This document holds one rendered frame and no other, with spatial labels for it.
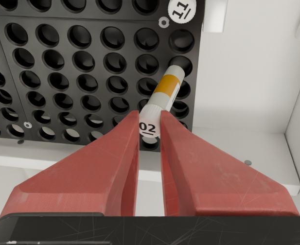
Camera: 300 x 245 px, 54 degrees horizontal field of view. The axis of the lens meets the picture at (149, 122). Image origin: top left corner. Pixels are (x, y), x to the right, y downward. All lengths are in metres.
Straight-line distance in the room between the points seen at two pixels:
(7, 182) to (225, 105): 0.28
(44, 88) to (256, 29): 0.15
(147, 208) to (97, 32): 0.37
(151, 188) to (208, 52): 0.27
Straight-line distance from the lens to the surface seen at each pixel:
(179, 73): 0.16
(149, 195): 0.46
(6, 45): 0.19
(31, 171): 0.45
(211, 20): 0.21
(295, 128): 0.26
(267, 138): 0.27
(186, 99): 0.17
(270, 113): 0.26
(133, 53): 0.16
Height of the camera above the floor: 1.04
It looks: 51 degrees down
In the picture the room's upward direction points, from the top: 166 degrees counter-clockwise
